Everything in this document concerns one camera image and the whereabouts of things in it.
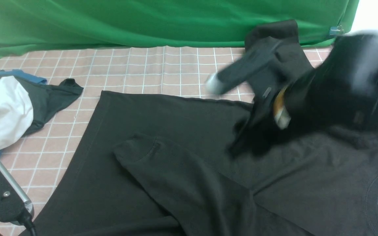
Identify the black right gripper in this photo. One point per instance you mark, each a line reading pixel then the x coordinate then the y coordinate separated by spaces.
pixel 259 131

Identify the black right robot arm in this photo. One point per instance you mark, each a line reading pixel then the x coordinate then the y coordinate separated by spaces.
pixel 342 91

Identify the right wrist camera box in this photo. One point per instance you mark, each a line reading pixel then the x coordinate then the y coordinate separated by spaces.
pixel 258 57

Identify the dark gray long-sleeve shirt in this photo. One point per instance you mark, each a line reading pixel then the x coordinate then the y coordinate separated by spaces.
pixel 301 160

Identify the blue clip on backdrop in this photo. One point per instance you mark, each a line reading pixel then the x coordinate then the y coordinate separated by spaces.
pixel 335 31

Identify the green backdrop cloth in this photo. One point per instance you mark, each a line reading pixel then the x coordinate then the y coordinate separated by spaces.
pixel 32 25

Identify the blue and gray garment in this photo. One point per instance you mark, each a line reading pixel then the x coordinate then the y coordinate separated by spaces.
pixel 46 100

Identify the pink checkered tablecloth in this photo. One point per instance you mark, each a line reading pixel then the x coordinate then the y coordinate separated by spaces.
pixel 126 68

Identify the white shirt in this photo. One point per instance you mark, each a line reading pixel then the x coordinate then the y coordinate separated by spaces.
pixel 16 111

